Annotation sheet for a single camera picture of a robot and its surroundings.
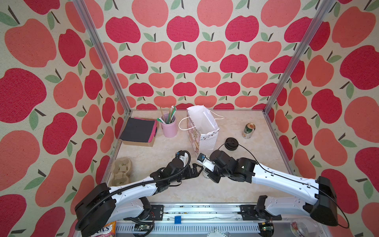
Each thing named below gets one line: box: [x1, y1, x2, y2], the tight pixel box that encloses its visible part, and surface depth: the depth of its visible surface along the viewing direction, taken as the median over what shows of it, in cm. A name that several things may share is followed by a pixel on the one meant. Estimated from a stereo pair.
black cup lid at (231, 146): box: [224, 142, 239, 151], surface depth 100 cm
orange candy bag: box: [90, 220, 117, 237], surface depth 68 cm
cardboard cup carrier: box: [110, 157, 133, 187], surface depth 85 cm
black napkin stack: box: [119, 117, 155, 143], surface depth 107 cm
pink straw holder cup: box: [160, 112, 179, 138], surface depth 100 cm
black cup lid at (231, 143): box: [224, 137, 239, 152], surface depth 100 cm
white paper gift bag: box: [186, 105, 220, 156], surface depth 88 cm
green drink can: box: [241, 122, 256, 140], surface depth 100 cm
